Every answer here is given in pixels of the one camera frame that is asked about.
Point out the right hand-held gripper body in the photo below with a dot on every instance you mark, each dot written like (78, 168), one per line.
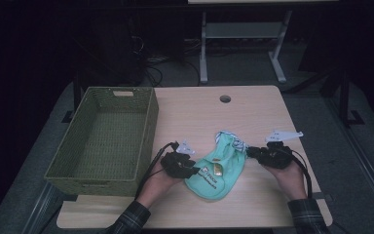
(277, 156)

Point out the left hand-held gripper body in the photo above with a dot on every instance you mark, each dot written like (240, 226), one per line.
(175, 162)

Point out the mint green baby garment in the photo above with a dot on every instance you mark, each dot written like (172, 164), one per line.
(219, 175)

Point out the green woven basket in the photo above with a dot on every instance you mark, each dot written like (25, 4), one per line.
(78, 146)

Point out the person's right hand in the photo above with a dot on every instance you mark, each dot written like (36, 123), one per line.
(290, 182)

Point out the person's left hand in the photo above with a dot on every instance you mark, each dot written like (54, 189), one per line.
(157, 187)

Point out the black metal stand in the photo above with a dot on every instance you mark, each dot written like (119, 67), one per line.
(76, 97)
(345, 97)

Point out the metal floor rail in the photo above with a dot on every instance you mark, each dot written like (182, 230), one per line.
(363, 162)
(40, 208)

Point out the white metal table frame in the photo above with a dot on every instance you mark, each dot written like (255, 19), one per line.
(240, 30)

